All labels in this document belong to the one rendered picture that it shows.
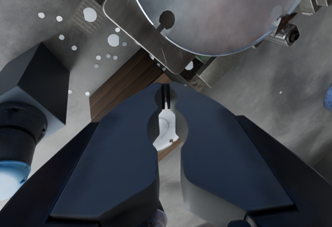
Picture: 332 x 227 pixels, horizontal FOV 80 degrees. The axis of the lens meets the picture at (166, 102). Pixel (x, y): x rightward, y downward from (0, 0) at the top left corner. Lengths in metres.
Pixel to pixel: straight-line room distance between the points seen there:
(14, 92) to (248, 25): 0.59
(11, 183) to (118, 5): 0.43
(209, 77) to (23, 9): 0.82
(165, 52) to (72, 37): 0.81
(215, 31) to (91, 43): 0.83
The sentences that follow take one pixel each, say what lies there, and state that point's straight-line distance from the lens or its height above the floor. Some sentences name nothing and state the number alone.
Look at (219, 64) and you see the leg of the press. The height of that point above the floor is 0.64.
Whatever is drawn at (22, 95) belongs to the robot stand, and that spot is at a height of 0.45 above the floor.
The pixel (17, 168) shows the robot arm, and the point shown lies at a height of 0.66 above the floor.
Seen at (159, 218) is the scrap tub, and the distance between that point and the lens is 1.40.
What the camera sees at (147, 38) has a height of 0.78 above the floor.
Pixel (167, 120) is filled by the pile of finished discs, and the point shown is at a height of 0.35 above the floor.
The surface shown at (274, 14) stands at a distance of 0.37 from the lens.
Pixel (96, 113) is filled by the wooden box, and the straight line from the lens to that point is 0.98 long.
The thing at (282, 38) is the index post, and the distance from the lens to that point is 0.39.
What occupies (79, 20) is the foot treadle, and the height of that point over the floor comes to 0.16.
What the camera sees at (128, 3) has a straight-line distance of 0.26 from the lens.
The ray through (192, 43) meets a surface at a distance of 0.30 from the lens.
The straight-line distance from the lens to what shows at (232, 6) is 0.32.
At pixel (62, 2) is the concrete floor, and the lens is 1.04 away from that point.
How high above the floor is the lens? 1.03
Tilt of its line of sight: 52 degrees down
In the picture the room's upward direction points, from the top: 145 degrees clockwise
